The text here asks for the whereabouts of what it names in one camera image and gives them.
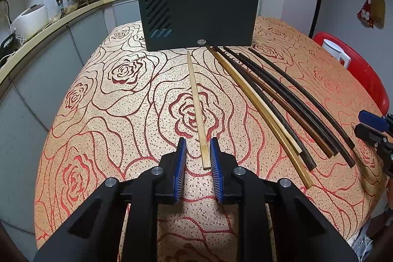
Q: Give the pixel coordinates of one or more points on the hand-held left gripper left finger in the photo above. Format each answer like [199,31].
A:
[181,170]

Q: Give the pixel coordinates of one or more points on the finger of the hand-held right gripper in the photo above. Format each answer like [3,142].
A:
[368,133]
[371,120]

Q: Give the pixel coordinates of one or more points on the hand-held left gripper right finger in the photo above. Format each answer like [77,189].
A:
[216,170]

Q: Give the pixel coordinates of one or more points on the light bamboo chopstick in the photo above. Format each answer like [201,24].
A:
[196,108]

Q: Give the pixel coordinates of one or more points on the dark brown chopstick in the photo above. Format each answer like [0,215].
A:
[307,159]

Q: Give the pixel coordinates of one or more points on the pale wooden chopstick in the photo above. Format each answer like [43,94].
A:
[291,140]

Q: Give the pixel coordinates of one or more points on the long tan wooden chopstick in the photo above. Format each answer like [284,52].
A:
[297,166]

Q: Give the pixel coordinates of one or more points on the dark utensil holder box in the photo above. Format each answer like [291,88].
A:
[199,19]

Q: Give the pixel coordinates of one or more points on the red plastic chair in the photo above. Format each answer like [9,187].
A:
[368,74]

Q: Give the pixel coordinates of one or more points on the white mug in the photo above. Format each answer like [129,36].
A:
[333,50]

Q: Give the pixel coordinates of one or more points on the red hanging pouch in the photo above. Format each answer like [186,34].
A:
[365,13]

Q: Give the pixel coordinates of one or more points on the brown hanging bag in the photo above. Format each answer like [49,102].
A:
[378,8]

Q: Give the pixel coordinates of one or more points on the grey kitchen base cabinets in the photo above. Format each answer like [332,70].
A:
[46,74]

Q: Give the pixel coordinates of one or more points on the beige kitchen countertop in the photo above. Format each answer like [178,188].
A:
[76,15]

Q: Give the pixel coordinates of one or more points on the dark seasoning bottle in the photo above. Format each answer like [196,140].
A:
[60,7]

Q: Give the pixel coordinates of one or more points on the white rice cooker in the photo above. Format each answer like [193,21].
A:
[29,22]

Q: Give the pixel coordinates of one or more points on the black countertop device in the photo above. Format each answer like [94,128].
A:
[6,45]

